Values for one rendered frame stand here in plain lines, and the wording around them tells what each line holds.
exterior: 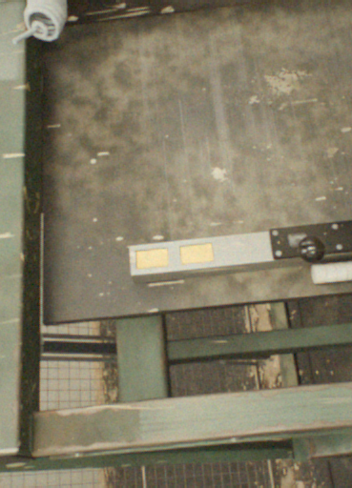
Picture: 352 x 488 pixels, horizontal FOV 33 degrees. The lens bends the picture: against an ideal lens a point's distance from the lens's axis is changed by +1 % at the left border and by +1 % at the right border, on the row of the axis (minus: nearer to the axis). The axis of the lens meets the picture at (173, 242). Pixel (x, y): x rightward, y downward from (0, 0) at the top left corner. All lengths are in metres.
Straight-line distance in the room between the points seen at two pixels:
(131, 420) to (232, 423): 0.14
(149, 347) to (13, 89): 0.49
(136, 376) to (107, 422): 0.12
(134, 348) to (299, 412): 0.28
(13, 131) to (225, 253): 0.40
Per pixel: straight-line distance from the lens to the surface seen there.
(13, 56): 1.10
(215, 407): 0.85
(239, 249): 0.92
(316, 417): 0.85
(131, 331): 0.97
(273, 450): 1.90
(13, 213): 0.93
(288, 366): 2.05
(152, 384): 0.94
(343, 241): 0.93
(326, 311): 3.08
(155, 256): 0.92
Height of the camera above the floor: 2.07
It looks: 27 degrees down
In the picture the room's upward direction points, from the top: 82 degrees counter-clockwise
